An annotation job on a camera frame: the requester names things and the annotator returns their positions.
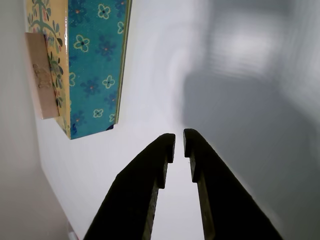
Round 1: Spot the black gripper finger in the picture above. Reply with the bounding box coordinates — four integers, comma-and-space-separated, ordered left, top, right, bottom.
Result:
83, 133, 176, 240
183, 128, 283, 240

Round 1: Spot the wooden Jenga block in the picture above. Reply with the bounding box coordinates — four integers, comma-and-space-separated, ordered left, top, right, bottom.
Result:
24, 32, 60, 120

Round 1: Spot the yellow and blue floral box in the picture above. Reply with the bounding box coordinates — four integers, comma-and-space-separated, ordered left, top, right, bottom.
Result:
24, 0, 133, 140

